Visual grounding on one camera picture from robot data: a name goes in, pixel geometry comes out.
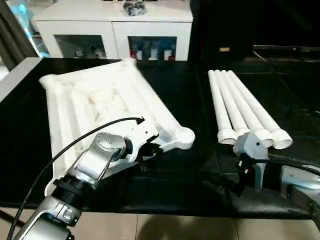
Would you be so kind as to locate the white plastic table top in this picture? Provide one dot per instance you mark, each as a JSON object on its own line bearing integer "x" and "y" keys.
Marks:
{"x": 95, "y": 100}

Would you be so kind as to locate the white plastic table leg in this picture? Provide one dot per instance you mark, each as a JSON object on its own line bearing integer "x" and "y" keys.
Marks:
{"x": 231, "y": 102}
{"x": 220, "y": 105}
{"x": 257, "y": 107}
{"x": 245, "y": 105}

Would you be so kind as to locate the black work mat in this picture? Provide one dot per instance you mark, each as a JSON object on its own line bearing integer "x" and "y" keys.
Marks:
{"x": 200, "y": 175}

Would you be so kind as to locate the small yellow label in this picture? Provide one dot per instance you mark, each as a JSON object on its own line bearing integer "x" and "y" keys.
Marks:
{"x": 224, "y": 49}

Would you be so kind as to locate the white glass-door cabinet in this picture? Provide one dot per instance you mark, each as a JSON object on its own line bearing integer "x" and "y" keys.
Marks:
{"x": 112, "y": 22}

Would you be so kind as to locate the black metal bar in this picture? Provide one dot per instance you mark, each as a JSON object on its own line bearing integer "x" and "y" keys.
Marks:
{"x": 285, "y": 49}

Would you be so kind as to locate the crumpled silver object on cabinet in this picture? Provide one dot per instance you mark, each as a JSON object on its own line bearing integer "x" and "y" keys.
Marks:
{"x": 134, "y": 7}

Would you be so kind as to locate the dark grey curtain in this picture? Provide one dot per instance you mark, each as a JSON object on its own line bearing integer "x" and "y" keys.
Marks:
{"x": 12, "y": 30}

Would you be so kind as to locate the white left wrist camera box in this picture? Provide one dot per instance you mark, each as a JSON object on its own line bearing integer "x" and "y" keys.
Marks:
{"x": 140, "y": 137}

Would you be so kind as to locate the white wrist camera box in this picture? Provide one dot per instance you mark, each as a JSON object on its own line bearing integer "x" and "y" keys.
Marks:
{"x": 250, "y": 147}
{"x": 140, "y": 137}

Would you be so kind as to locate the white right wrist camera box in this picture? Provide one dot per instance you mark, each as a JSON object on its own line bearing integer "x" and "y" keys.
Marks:
{"x": 250, "y": 147}

